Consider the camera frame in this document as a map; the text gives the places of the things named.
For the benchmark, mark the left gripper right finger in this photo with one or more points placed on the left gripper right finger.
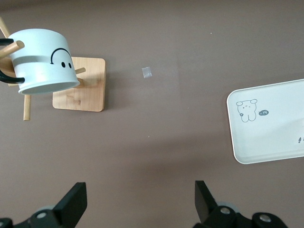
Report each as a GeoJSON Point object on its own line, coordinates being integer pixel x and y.
{"type": "Point", "coordinates": [204, 204]}

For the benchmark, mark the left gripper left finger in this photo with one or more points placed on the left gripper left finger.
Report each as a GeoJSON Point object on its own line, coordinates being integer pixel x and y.
{"type": "Point", "coordinates": [69, 206]}

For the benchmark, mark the cream tray with rabbit print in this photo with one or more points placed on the cream tray with rabbit print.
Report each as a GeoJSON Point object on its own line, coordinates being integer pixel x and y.
{"type": "Point", "coordinates": [268, 142]}

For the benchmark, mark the wooden mug rack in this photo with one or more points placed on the wooden mug rack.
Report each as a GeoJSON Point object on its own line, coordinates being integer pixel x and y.
{"type": "Point", "coordinates": [88, 95]}

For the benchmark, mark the small clear tape piece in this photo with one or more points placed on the small clear tape piece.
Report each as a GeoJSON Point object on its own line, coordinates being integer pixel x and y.
{"type": "Point", "coordinates": [147, 72]}

